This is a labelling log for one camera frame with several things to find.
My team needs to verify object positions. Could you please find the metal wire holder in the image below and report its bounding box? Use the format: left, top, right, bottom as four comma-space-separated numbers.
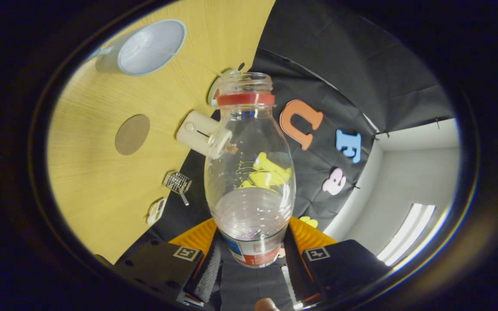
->
163, 171, 192, 195

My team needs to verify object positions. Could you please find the clear plastic juice bottle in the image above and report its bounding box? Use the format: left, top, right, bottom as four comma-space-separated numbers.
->
204, 72, 297, 269

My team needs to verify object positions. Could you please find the white toaster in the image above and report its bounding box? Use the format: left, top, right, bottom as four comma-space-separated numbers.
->
176, 111, 219, 157

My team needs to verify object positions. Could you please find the pale green plate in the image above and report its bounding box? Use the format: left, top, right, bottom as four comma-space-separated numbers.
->
208, 69, 241, 108

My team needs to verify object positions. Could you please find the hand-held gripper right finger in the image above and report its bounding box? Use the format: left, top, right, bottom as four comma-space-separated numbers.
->
283, 216, 391, 309

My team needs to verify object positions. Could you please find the round brown coaster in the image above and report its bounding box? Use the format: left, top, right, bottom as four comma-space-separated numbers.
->
115, 114, 151, 156

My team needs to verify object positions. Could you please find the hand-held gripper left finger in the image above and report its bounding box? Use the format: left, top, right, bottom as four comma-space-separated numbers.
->
113, 218, 223, 307

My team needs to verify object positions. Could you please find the white divided dish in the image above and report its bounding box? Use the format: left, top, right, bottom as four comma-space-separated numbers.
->
147, 198, 167, 226

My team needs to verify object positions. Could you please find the wooden table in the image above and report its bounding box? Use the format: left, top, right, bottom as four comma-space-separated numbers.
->
47, 0, 276, 265

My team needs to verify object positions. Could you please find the white cup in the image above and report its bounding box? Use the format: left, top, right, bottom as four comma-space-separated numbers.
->
95, 19, 187, 77

